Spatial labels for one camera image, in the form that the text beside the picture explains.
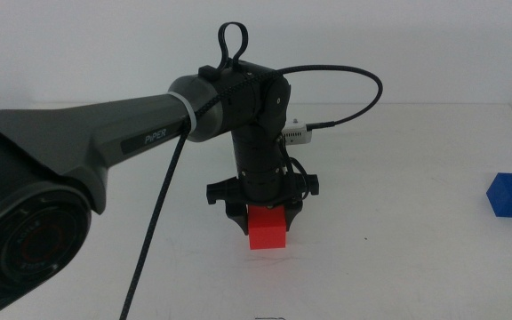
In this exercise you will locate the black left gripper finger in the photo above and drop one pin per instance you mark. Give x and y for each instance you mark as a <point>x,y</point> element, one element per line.
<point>292,215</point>
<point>238,215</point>

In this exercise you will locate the red cube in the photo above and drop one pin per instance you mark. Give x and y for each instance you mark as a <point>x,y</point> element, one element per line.
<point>267,231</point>

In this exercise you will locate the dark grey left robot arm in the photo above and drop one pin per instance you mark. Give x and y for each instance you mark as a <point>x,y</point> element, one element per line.
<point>82,133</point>

